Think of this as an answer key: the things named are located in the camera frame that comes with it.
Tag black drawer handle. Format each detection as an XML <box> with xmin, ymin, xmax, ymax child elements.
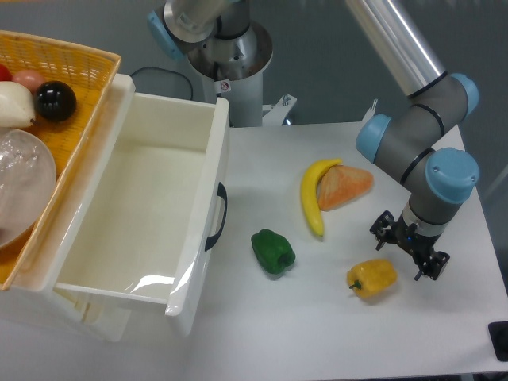
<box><xmin>205</xmin><ymin>182</ymin><xmax>229</xmax><ymax>252</ymax></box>

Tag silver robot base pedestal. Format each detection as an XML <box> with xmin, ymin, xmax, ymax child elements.
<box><xmin>147</xmin><ymin>1</ymin><xmax>273</xmax><ymax>127</ymax></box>

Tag black ball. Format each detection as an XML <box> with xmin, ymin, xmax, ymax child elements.
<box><xmin>33</xmin><ymin>81</ymin><xmax>77</xmax><ymax>122</ymax></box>

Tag white radish toy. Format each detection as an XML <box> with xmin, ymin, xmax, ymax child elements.
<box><xmin>0</xmin><ymin>81</ymin><xmax>36</xmax><ymax>129</ymax></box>

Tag black corner device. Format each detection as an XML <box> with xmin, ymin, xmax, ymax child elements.
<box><xmin>487</xmin><ymin>321</ymin><xmax>508</xmax><ymax>362</ymax></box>

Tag green bell pepper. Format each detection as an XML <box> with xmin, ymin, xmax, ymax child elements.
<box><xmin>251</xmin><ymin>229</ymin><xmax>296</xmax><ymax>275</ymax></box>

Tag pink peach toy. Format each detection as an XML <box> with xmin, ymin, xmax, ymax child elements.
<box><xmin>12</xmin><ymin>70</ymin><xmax>46</xmax><ymax>92</ymax></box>

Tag white metal bracket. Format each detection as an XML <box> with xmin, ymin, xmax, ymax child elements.
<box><xmin>262</xmin><ymin>94</ymin><xmax>298</xmax><ymax>127</ymax></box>

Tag red tomato toy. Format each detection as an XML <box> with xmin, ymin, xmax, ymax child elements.
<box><xmin>0</xmin><ymin>64</ymin><xmax>13</xmax><ymax>82</ymax></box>

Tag yellow woven basket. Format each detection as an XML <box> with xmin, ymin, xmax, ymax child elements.
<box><xmin>1</xmin><ymin>30</ymin><xmax>121</xmax><ymax>291</ymax></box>

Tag white drawer cabinet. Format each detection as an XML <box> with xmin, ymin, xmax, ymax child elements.
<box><xmin>1</xmin><ymin>75</ymin><xmax>135</xmax><ymax>341</ymax></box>

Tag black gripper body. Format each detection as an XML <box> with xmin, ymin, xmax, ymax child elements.
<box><xmin>394</xmin><ymin>217</ymin><xmax>441</xmax><ymax>266</ymax></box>

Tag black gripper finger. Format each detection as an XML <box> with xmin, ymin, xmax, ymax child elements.
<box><xmin>370</xmin><ymin>210</ymin><xmax>395</xmax><ymax>250</ymax></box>
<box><xmin>414</xmin><ymin>249</ymin><xmax>450</xmax><ymax>281</ymax></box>

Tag black cable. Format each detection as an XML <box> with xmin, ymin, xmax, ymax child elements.
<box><xmin>129</xmin><ymin>66</ymin><xmax>194</xmax><ymax>100</ymax></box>

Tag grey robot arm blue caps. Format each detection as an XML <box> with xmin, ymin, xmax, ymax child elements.
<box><xmin>347</xmin><ymin>1</ymin><xmax>479</xmax><ymax>280</ymax></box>

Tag yellow banana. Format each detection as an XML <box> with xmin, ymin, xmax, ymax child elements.
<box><xmin>300</xmin><ymin>158</ymin><xmax>342</xmax><ymax>237</ymax></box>

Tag white plastic drawer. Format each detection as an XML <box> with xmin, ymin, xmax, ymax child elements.
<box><xmin>56</xmin><ymin>94</ymin><xmax>229</xmax><ymax>336</ymax></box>

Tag yellow bell pepper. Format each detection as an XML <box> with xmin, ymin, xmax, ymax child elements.
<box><xmin>346</xmin><ymin>259</ymin><xmax>398</xmax><ymax>299</ymax></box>

